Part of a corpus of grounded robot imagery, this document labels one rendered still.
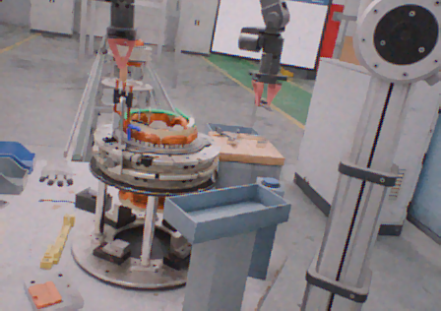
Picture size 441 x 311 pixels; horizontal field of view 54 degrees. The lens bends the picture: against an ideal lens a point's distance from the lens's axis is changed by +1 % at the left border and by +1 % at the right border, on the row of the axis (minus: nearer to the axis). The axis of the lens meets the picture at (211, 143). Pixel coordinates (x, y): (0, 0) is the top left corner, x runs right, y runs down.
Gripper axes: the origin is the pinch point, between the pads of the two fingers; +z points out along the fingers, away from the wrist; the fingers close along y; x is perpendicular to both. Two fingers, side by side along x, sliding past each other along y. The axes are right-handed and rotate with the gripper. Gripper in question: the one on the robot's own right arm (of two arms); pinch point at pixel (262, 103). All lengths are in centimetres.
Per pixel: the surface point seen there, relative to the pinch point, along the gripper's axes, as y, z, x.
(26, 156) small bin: 74, 37, -43
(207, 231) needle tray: 24, 15, 51
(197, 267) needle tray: 23, 28, 43
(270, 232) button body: 1.6, 27.4, 27.7
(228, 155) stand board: 11.0, 13.1, 11.7
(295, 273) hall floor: -71, 118, -91
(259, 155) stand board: 2.3, 12.5, 11.7
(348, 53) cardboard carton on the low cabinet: -141, -10, -218
